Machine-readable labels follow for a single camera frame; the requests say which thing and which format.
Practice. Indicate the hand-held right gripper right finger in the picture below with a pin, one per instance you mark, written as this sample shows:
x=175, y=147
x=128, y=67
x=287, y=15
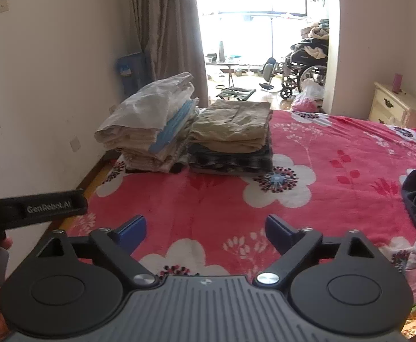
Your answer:
x=279, y=233

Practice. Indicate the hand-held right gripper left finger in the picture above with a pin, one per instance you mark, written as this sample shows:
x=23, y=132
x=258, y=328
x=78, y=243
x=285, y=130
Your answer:
x=133, y=233

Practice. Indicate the khaki pants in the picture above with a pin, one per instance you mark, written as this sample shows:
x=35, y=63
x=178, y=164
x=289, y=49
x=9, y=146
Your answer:
x=229, y=121

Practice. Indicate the stack of dark folded clothes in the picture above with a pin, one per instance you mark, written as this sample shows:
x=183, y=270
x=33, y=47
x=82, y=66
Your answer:
x=229, y=162

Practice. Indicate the stack of light folded clothes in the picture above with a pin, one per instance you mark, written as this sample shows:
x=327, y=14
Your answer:
x=147, y=114

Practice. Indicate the pile of clothes on wheelchair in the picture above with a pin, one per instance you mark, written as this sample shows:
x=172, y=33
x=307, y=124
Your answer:
x=316, y=34

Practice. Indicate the red floral blanket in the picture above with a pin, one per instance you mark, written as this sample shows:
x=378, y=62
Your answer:
x=336, y=192

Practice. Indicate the white plastic bag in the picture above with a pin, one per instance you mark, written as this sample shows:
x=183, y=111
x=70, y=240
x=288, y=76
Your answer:
x=309, y=96

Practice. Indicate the black folding stool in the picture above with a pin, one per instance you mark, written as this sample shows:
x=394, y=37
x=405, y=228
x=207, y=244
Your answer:
x=234, y=93

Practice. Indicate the black wheelchair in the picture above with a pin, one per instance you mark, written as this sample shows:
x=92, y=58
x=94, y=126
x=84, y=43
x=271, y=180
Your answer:
x=300, y=67

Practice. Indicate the cream wooden nightstand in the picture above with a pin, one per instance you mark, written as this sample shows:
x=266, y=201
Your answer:
x=396, y=108

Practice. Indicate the small low table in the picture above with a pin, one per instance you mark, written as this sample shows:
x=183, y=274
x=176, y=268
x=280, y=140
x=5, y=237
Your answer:
x=222, y=67

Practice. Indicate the pink cup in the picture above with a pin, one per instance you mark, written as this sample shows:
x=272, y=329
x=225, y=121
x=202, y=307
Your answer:
x=398, y=82

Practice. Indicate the brown curtain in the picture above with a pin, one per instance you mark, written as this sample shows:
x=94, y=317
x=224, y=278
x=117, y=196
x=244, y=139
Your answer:
x=168, y=25

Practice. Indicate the blue wall organizer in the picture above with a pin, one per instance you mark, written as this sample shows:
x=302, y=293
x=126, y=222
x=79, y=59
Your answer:
x=131, y=73

